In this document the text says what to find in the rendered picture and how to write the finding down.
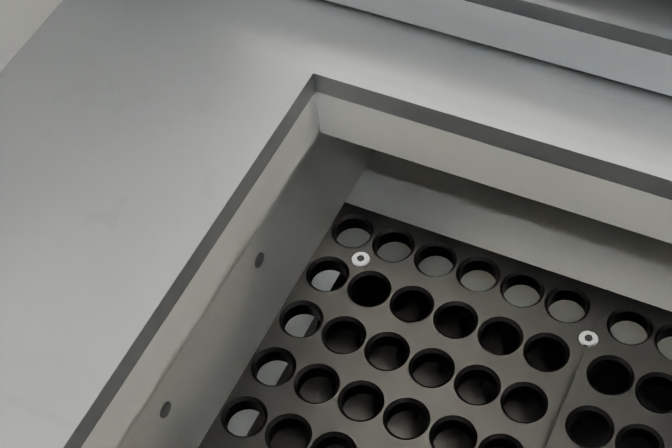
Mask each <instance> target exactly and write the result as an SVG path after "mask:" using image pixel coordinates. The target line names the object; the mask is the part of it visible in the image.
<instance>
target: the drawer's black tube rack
mask: <svg viewBox="0 0 672 448"><path fill-rule="evenodd" d="M369 260H370V258H369V255H368V254H367V253H365V252H358V253H356V254H354V255H353V256H350V255H347V254H344V253H341V252H338V251H336V250H333V249H330V248H327V247H324V246H321V245H319V246H318V248H317V249H316V251H315V253H314V254H313V256H312V258H311V259H310V261H309V263H308V264H307V266H306V268H305V269H304V271H303V273H302V274H301V276H300V278H299V279H298V281H297V283H296V284H295V286H294V288H293V289H292V291H291V293H290V294H289V296H288V298H287V299H286V301H285V303H284V304H283V306H282V308H281V309H280V311H279V313H278V314H277V316H276V318H275V319H274V321H273V323H272V325H271V326H270V328H269V330H268V331H267V333H266V335H265V336H264V338H263V340H262V341H261V343H260V345H259V346H258V348H257V350H256V351H255V353H254V355H253V356H252V358H251V360H250V361H249V363H248V365H247V366H246V368H245V370H244V371H243V373H242V375H241V376H240V378H239V380H238V381H237V383H236V385H235V386H234V388H233V390H232V391H231V393H230V395H229V396H228V398H227V400H226V401H225V403H224V405H223V406H222V408H221V410H220V411H219V413H218V415H217V417H216V418H215V420H214V422H213V423H212V425H211V427H210V428H209V430H208V432H207V433H206V435H205V437H204V438H203V440H202V442H201V443H200V445H199V447H198V448H672V368H670V367H667V366H664V365H661V364H658V363H656V362H653V361H650V360H647V359H644V358H641V357H638V356H636V355H633V354H630V353H627V352H624V351H621V350H618V349H616V348H613V347H610V346H607V345H604V344H601V343H598V337H597V335H596V334H595V333H594V330H595V328H596V325H597V323H598V320H599V318H600V316H601V313H602V311H603V308H604V306H605V304H606V301H607V299H608V296H609V294H610V292H611V291H609V290H607V291H606V293H605V295H604V298H603V300H602V302H601V305H600V307H599V310H598V312H597V314H596V317H595V319H594V321H593V324H592V326H591V329H590V331H584V332H582V333H581V334H580V335H579V336H578V335H576V334H573V333H570V332H567V331H564V330H561V329H558V328H556V327H553V326H550V325H547V324H544V323H541V322H538V321H536V320H533V319H530V318H527V317H524V316H521V315H518V314H516V313H513V312H510V311H507V310H504V309H501V308H498V307H496V306H493V305H490V304H487V303H484V302H481V301H478V300H476V299H473V298H470V297H467V296H464V295H461V294H458V293H456V292H453V291H450V290H447V289H444V288H441V287H438V286H436V285H433V284H430V283H427V282H424V281H421V280H418V279H416V278H413V277H410V276H407V275H404V274H401V273H398V272H396V271H393V270H390V269H387V268H384V267H381V266H378V265H376V264H373V263H370V262H369ZM325 270H335V271H338V272H340V274H339V276H338V278H337V279H336V281H335V283H334V285H333V286H332V288H331V290H330V291H322V290H319V289H317V288H315V287H314V286H313V285H312V284H311V282H312V280H313V278H314V277H315V276H316V275H317V274H318V273H320V272H322V271H325ZM300 314H309V315H312V316H314V317H315V318H314V319H313V321H312V323H311V325H310V326H309V328H308V330H307V331H306V333H305V335H304V337H295V336H292V335H290V334H289V333H288V332H287V331H286V330H285V326H286V324H287V322H288V321H289V320H290V319H291V318H293V317H294V316H297V315H300ZM276 360H279V361H284V362H286V363H288V364H287V366H286V368H285V370H284V371H283V373H282V375H281V377H280V378H279V380H278V382H277V384H276V385H266V384H264V383H262V382H260V381H259V380H258V379H257V374H258V371H259V370H260V368H261V367H262V366H263V365H265V364H266V363H268V362H270V361H276ZM245 409H252V410H256V411H258V412H260V413H259V415H258V416H257V418H256V420H255V422H254V423H253V425H252V427H251V429H250V430H249V432H248V434H247V436H237V435H234V434H233V433H231V432H230V431H229V430H228V429H227V427H228V423H229V420H230V419H231V417H232V416H233V415H234V414H236V413H237V412H239V411H241V410H245Z"/></svg>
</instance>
